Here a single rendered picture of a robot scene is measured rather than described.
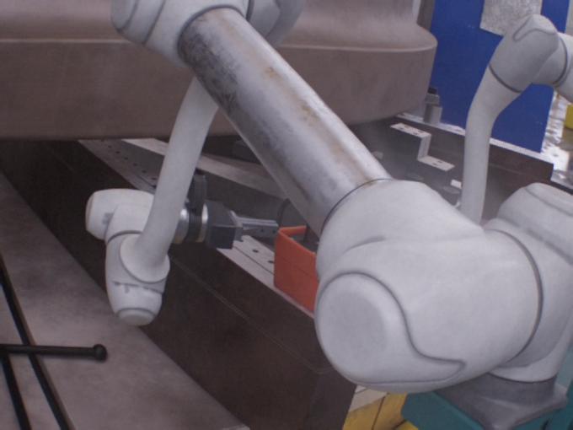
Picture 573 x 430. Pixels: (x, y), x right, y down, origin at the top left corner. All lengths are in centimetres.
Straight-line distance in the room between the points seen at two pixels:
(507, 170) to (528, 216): 313
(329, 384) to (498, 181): 239
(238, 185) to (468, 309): 250
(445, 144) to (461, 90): 315
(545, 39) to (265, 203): 175
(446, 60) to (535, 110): 92
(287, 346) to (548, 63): 84
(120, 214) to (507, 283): 95
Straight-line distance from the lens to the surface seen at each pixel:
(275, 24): 127
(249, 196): 319
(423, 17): 1158
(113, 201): 161
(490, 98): 178
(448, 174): 294
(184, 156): 142
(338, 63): 256
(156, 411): 200
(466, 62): 707
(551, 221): 91
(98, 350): 213
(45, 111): 202
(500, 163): 403
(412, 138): 292
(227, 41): 105
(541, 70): 173
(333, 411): 189
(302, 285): 178
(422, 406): 103
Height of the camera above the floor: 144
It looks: 19 degrees down
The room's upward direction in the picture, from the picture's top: 13 degrees clockwise
